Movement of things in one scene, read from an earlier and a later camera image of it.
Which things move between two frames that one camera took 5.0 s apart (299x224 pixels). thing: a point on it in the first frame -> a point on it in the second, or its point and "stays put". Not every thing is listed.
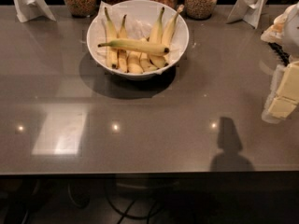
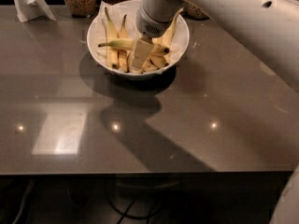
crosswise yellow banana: (137, 46) stays put
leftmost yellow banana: (111, 35) stays put
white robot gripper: (291, 36) -> (149, 26)
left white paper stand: (28, 3) stays put
